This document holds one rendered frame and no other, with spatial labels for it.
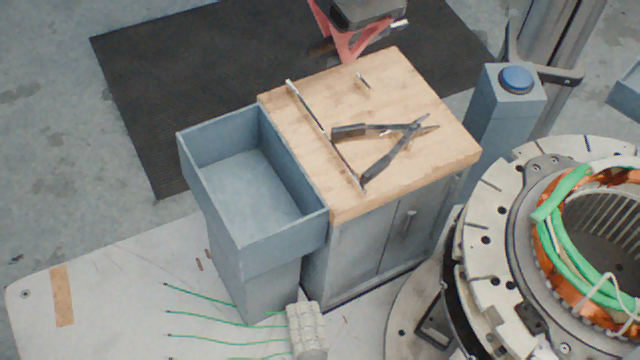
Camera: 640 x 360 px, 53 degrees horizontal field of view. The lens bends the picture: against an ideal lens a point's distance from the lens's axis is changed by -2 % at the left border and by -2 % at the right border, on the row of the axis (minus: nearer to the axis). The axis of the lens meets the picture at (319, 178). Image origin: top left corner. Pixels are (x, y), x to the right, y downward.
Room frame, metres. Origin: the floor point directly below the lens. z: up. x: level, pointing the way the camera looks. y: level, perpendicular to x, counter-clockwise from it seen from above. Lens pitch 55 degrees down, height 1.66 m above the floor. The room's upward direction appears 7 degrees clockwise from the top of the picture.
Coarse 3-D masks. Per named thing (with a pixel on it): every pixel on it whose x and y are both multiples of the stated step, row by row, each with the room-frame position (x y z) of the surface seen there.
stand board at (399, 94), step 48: (288, 96) 0.53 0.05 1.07; (336, 96) 0.54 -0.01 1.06; (384, 96) 0.55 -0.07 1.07; (432, 96) 0.56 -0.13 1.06; (288, 144) 0.46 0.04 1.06; (336, 144) 0.46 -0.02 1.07; (384, 144) 0.47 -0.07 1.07; (432, 144) 0.48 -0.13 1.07; (336, 192) 0.40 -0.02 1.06; (384, 192) 0.41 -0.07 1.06
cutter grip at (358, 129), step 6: (336, 126) 0.46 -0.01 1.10; (342, 126) 0.47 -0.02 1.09; (348, 126) 0.47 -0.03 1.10; (354, 126) 0.47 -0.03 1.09; (360, 126) 0.47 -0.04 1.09; (336, 132) 0.46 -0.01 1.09; (342, 132) 0.46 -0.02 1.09; (348, 132) 0.46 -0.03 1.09; (354, 132) 0.46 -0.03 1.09; (360, 132) 0.47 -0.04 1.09; (336, 138) 0.46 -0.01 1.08; (342, 138) 0.46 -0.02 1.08
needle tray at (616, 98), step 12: (636, 60) 0.67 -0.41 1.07; (624, 72) 0.64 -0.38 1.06; (636, 72) 0.69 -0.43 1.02; (624, 84) 0.62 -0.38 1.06; (636, 84) 0.66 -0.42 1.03; (612, 96) 0.62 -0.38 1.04; (624, 96) 0.61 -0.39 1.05; (636, 96) 0.61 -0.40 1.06; (624, 108) 0.61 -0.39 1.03; (636, 108) 0.60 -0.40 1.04; (636, 120) 0.60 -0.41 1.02
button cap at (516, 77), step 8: (504, 72) 0.63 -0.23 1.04; (512, 72) 0.64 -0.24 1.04; (520, 72) 0.64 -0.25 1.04; (528, 72) 0.64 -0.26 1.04; (504, 80) 0.62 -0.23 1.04; (512, 80) 0.62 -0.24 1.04; (520, 80) 0.62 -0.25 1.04; (528, 80) 0.62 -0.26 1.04; (512, 88) 0.61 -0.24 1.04; (520, 88) 0.61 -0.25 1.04; (528, 88) 0.62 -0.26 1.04
